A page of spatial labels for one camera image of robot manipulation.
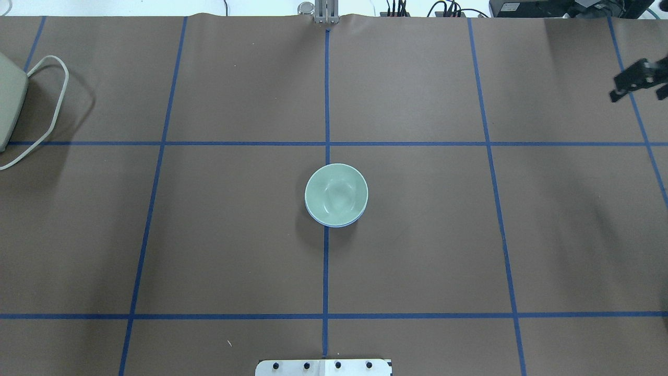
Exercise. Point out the green bowl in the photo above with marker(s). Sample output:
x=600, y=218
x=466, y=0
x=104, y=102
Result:
x=337, y=183

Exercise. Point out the blue bowl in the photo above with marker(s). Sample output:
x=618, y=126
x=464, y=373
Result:
x=335, y=216

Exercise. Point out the orange black power strip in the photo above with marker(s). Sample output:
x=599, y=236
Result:
x=395, y=9

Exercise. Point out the cream toaster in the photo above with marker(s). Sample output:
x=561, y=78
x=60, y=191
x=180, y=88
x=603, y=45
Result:
x=14, y=82

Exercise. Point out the aluminium frame post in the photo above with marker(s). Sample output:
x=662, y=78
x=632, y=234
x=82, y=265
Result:
x=326, y=12

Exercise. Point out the white pedestal column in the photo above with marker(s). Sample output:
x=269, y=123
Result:
x=325, y=367

